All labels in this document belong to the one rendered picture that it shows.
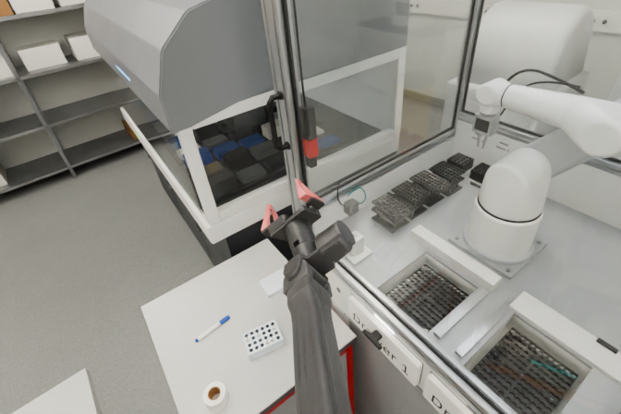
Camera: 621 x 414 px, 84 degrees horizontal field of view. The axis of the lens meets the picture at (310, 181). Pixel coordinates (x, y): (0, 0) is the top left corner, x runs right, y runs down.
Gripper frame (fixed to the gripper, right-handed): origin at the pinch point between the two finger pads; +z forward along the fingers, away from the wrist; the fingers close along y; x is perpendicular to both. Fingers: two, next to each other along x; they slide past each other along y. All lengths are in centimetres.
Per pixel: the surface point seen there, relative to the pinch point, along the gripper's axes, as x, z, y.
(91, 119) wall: 62, 329, 241
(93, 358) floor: 46, 39, 188
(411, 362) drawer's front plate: 45, -37, 9
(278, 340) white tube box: 39, -14, 46
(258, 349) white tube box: 34, -15, 51
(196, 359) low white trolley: 24, -9, 71
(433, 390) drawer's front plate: 46, -45, 8
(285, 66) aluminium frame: -3.0, 30.2, -16.6
